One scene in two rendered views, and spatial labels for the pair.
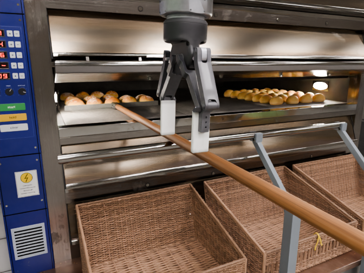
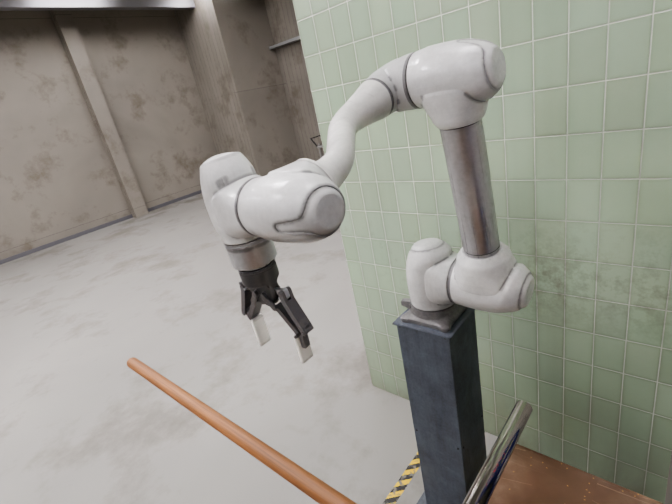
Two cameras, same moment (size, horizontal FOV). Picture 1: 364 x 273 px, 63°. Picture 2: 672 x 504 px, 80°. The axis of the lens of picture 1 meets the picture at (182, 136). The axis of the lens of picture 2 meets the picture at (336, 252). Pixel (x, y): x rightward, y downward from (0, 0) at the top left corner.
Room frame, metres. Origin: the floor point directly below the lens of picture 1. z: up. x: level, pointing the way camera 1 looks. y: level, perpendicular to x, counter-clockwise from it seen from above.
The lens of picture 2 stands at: (1.28, -0.10, 1.78)
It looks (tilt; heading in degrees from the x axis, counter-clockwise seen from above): 21 degrees down; 160
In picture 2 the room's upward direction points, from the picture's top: 12 degrees counter-clockwise
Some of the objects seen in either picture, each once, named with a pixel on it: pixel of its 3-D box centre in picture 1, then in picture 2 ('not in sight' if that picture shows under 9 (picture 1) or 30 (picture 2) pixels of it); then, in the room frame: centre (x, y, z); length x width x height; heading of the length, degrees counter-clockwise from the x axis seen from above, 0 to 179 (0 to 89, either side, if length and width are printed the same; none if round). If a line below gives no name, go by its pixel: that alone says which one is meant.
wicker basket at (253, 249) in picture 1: (275, 214); not in sight; (1.32, -0.46, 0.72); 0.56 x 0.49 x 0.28; 116
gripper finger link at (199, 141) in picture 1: (200, 131); (261, 330); (0.47, -0.03, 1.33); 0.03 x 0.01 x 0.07; 116
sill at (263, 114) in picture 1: (239, 116); not in sight; (1.57, -0.31, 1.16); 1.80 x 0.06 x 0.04; 115
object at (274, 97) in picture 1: (271, 95); not in sight; (2.19, -0.66, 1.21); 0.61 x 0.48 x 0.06; 25
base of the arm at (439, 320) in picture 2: not in sight; (429, 305); (0.22, 0.57, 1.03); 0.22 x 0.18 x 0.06; 25
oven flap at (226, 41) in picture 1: (245, 41); not in sight; (1.55, -0.32, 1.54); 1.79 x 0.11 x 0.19; 115
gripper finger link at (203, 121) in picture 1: (207, 117); not in sight; (0.46, -0.04, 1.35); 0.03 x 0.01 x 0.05; 26
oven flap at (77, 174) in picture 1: (240, 142); not in sight; (1.55, -0.32, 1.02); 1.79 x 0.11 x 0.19; 115
